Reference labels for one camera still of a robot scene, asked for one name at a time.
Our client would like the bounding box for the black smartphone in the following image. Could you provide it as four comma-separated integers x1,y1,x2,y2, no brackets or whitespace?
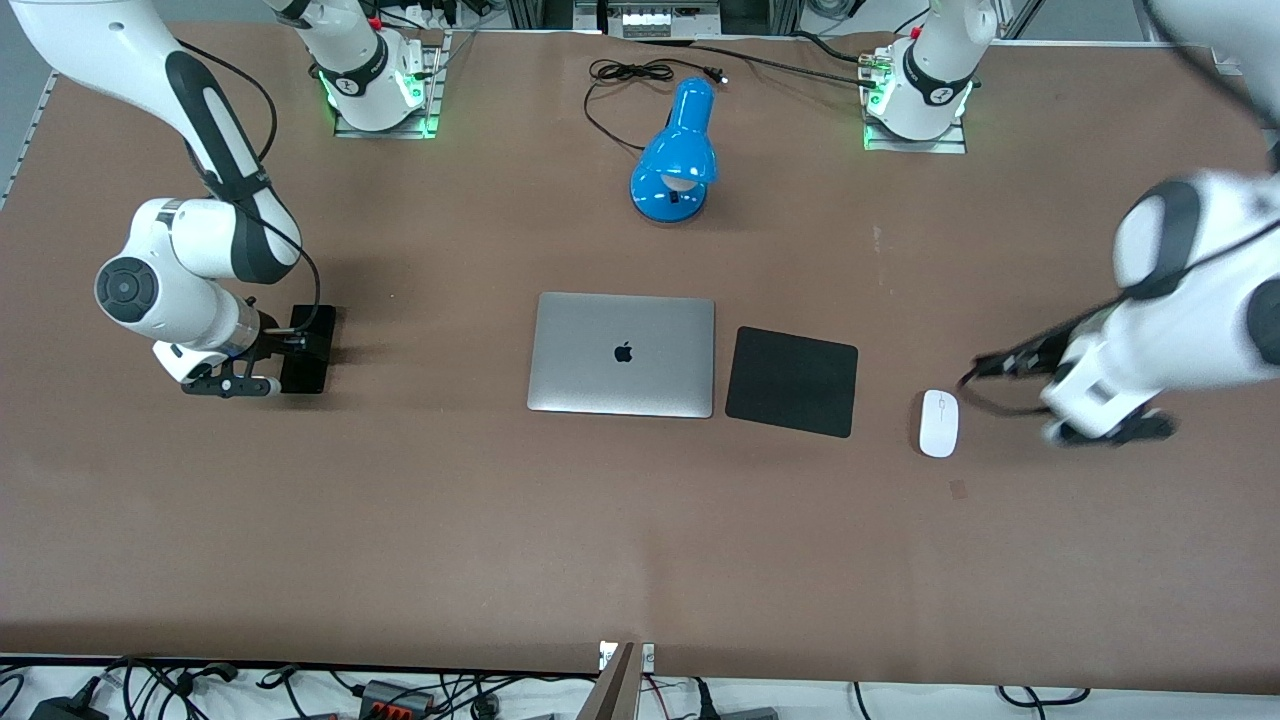
278,305,337,395

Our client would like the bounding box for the white computer mouse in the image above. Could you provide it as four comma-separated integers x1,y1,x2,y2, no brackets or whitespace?
919,389,960,459

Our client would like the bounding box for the black mouse pad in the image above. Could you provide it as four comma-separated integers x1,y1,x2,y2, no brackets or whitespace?
725,326,859,439

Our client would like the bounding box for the silver closed laptop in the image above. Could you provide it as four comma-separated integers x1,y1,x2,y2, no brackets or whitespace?
527,292,716,419

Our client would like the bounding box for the grey box with orange connectors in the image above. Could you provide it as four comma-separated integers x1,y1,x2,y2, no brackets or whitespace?
358,680,438,720

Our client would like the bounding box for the blue desk lamp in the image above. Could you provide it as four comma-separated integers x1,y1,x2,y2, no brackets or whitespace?
630,77,719,224

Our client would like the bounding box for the black power adapter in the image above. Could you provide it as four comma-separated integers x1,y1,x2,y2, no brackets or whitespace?
28,680,109,720

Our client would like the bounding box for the white power strip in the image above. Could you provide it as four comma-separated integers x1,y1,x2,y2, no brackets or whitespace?
618,5,723,39

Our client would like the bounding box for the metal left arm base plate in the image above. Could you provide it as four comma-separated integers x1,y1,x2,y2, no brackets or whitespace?
862,45,969,154

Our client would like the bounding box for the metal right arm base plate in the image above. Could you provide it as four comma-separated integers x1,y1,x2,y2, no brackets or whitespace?
333,30,443,139

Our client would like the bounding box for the aluminium table edge rail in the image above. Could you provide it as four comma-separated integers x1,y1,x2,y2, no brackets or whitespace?
0,70,59,211

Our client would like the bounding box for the black lamp power cable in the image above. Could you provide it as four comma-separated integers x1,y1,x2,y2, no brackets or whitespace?
583,58,729,153

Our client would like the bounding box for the black cable on table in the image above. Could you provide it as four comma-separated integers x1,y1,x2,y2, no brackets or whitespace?
625,38,886,89

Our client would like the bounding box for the metal mounting bracket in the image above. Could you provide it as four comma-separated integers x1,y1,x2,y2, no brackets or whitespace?
598,640,656,673

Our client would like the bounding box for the wooden post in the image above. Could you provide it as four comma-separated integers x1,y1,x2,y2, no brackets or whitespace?
575,643,641,720

